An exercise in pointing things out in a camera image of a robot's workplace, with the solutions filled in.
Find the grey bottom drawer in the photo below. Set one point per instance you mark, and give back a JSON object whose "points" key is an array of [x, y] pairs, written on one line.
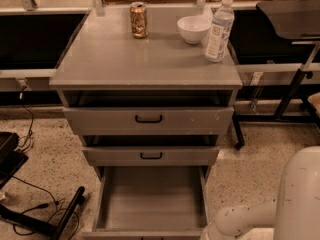
{"points": [[151, 203]]}

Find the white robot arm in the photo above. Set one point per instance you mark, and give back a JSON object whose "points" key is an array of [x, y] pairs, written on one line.
{"points": [[293, 215]]}

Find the clear plastic water bottle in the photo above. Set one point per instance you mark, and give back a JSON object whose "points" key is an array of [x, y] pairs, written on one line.
{"points": [[222, 22]]}

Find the black side table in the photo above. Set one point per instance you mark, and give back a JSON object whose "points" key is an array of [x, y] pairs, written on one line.
{"points": [[275, 47]]}

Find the white bowl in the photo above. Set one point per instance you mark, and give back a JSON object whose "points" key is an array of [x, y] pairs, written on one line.
{"points": [[193, 29]]}

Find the grey top drawer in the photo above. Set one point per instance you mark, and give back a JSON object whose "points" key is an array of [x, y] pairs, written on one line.
{"points": [[149, 121]]}

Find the grey drawer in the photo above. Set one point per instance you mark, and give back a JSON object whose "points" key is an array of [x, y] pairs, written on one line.
{"points": [[149, 121], [151, 203], [151, 156]]}

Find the grey drawer cabinet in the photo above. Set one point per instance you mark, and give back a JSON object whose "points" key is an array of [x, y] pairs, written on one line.
{"points": [[106, 67]]}

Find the grey middle drawer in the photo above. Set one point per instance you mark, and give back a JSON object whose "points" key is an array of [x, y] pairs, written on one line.
{"points": [[151, 156]]}

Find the gold soda can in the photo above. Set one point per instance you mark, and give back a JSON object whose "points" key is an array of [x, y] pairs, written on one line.
{"points": [[138, 18]]}

